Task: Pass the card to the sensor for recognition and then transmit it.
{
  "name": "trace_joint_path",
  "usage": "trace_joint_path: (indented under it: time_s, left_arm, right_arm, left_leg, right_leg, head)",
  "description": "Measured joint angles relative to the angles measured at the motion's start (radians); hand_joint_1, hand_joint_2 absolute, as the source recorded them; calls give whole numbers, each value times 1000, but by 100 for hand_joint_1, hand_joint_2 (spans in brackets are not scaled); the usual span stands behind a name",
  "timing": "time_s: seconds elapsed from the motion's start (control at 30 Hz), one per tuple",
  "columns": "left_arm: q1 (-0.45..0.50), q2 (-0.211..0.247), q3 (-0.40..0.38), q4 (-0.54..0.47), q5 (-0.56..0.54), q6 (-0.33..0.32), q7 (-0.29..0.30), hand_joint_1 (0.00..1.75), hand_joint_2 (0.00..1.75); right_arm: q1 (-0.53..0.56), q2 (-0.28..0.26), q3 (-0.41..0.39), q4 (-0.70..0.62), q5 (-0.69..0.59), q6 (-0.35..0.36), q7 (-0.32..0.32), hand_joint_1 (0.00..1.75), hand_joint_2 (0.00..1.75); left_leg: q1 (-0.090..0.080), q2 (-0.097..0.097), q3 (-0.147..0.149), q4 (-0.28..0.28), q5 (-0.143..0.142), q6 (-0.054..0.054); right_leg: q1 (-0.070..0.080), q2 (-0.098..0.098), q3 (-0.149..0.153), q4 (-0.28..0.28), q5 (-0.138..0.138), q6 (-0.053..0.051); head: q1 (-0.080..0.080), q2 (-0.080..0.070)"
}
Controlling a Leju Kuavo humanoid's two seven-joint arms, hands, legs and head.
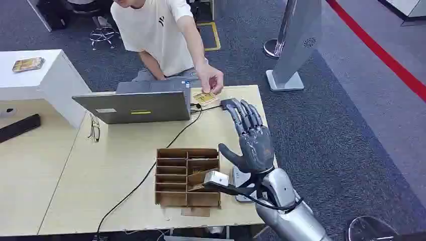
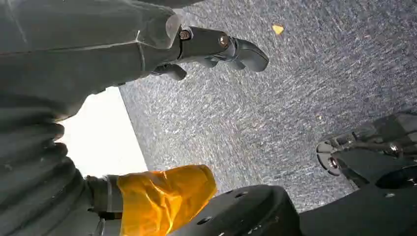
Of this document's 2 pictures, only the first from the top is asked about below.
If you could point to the person's left hand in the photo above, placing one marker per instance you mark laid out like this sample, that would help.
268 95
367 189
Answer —
208 78

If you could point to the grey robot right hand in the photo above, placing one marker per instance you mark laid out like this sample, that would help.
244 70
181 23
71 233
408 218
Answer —
254 146

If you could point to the yellow-brown card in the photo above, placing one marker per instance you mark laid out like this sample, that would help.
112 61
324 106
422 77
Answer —
204 98

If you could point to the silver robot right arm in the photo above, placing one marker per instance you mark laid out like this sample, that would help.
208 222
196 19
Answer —
289 213

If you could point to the small dark card reader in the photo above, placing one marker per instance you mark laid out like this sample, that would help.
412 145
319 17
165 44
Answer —
225 103

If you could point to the white handheld device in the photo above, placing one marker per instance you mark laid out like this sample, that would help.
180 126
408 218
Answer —
238 178

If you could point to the large brown leaning card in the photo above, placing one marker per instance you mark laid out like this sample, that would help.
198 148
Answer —
196 178

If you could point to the person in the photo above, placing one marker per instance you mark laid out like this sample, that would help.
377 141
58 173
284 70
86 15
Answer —
156 33

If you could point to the small brown leaning card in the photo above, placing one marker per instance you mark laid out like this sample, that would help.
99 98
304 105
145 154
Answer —
196 188

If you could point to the grey laptop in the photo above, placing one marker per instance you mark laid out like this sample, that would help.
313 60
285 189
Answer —
139 106

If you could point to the chrome stanchion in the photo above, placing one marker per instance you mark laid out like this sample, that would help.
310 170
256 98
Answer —
276 45

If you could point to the flat cardboard piece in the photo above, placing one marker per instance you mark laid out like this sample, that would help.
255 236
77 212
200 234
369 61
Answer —
196 212

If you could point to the wooden card box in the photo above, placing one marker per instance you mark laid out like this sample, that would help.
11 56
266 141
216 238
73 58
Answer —
173 179

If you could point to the grey kiosk stand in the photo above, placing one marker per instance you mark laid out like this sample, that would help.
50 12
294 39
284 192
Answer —
296 40

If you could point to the chrome stool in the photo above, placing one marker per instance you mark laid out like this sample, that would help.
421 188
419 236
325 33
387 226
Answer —
103 35

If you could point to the eyeglasses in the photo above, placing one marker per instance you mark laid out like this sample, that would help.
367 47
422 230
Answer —
94 129

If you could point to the round shiny grey base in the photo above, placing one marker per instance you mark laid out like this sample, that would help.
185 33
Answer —
369 229

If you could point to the black box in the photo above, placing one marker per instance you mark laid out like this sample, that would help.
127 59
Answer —
53 13

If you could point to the white cabinet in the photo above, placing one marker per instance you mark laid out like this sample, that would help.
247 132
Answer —
40 83

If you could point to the stack of yellow cards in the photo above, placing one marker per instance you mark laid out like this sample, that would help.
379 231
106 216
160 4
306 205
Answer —
28 64

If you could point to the black bar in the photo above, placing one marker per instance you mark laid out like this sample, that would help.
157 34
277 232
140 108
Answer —
18 128

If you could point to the round grey puck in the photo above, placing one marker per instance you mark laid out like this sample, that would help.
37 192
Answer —
8 112

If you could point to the pale platform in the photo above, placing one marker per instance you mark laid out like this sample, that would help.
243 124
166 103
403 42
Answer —
409 10

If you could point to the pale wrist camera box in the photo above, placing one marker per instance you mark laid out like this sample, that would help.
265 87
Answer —
216 179

